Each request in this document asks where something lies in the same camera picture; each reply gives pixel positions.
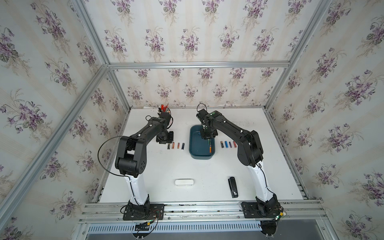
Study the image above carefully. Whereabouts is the teal plastic storage box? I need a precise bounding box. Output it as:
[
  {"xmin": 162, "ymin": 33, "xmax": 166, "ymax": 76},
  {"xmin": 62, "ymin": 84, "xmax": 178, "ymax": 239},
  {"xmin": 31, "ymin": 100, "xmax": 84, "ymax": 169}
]
[{"xmin": 189, "ymin": 125, "xmax": 216, "ymax": 160}]

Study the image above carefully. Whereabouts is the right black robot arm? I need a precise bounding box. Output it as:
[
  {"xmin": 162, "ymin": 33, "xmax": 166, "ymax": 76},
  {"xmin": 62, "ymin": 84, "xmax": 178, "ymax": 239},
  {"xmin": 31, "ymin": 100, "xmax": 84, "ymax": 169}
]
[{"xmin": 197, "ymin": 109, "xmax": 279, "ymax": 215}]

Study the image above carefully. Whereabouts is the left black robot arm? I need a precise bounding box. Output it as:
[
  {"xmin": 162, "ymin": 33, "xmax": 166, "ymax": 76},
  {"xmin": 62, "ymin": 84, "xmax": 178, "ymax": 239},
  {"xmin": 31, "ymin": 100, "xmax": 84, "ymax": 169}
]
[{"xmin": 115, "ymin": 113, "xmax": 174, "ymax": 208}]

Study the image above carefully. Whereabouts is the white eraser box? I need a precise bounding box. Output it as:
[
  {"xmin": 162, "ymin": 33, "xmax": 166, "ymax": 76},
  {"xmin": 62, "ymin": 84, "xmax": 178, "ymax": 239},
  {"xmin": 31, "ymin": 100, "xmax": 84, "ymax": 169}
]
[{"xmin": 175, "ymin": 179, "xmax": 195, "ymax": 187}]

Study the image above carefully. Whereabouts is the black stapler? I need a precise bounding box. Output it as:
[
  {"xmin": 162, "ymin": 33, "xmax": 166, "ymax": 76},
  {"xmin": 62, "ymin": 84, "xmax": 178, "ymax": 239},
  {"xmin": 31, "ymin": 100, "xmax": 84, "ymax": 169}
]
[{"xmin": 228, "ymin": 177, "xmax": 239, "ymax": 198}]

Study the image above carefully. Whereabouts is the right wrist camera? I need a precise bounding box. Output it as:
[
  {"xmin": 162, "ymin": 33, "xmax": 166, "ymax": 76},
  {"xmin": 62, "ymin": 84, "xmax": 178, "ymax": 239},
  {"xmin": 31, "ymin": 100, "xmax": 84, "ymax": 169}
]
[{"xmin": 196, "ymin": 109, "xmax": 209, "ymax": 123}]

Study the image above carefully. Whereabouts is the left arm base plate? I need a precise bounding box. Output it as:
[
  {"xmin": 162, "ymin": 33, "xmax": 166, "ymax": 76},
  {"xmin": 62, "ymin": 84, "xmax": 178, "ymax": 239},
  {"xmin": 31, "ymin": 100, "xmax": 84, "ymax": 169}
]
[{"xmin": 123, "ymin": 203, "xmax": 165, "ymax": 221}]

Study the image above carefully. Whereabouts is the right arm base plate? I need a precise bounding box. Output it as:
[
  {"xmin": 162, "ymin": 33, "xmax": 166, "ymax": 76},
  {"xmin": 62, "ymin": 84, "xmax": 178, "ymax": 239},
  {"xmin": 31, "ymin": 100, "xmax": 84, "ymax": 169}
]
[{"xmin": 241, "ymin": 202, "xmax": 284, "ymax": 220}]

